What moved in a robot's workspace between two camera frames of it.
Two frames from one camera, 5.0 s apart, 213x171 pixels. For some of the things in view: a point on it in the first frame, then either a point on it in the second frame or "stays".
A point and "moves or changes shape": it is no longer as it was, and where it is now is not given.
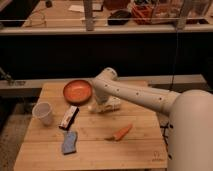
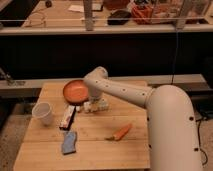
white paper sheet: x=77 y=8 stays
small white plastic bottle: x=111 y=104 moves or changes shape
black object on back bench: x=119 y=17 stays
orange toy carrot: x=120 y=134 stays
